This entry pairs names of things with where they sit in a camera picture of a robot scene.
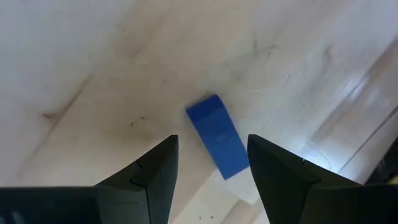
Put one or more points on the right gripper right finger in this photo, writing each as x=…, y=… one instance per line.
x=280, y=180

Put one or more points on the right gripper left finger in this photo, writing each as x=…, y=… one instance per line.
x=149, y=180

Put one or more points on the blue eraser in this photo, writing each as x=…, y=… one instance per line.
x=217, y=137

